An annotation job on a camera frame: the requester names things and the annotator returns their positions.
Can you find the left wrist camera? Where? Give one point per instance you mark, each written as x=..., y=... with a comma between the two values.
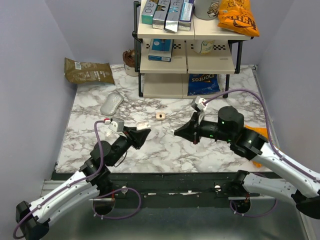
x=116, y=125

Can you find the silver toothpaste box left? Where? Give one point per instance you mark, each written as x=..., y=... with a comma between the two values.
x=160, y=15

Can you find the white yellow mug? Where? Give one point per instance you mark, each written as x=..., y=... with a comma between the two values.
x=203, y=47

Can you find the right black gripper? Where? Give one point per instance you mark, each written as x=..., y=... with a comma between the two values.
x=191, y=130

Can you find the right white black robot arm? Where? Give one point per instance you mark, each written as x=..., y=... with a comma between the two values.
x=296, y=187

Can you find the grey printed mug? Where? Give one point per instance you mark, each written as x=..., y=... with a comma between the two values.
x=206, y=9

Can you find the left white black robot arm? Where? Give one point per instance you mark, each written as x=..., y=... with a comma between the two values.
x=91, y=181

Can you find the blue white toothpaste box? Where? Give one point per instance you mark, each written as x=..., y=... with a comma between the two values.
x=185, y=19

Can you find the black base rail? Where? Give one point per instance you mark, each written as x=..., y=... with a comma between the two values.
x=177, y=190

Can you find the silver toothpaste box middle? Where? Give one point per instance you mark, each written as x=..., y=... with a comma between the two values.
x=173, y=16

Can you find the blue Doritos bag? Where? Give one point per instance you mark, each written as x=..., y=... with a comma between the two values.
x=202, y=84

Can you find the orange snack bag on table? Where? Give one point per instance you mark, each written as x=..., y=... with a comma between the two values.
x=260, y=132

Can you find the blue box middle shelf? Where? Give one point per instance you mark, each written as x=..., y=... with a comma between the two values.
x=160, y=50

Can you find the teal toothpaste box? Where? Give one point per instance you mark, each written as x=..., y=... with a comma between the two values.
x=149, y=11

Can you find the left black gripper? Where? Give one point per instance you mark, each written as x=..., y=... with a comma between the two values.
x=135, y=138

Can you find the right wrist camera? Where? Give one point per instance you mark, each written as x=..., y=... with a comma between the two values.
x=198, y=104

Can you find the chocolate cupcake in wrapper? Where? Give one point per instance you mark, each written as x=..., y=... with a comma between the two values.
x=128, y=58

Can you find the brown snack bag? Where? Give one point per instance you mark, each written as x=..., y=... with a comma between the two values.
x=77, y=72

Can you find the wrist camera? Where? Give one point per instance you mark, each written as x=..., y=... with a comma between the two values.
x=116, y=125
x=198, y=104

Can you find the silver toothpaste box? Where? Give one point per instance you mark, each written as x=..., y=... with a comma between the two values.
x=160, y=15
x=173, y=16

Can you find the beige earbud charging case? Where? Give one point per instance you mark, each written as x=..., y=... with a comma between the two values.
x=160, y=116

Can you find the orange chips bag on shelf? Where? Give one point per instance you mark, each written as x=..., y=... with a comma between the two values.
x=237, y=16

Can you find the beige black shelf rack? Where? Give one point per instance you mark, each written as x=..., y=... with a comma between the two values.
x=158, y=79

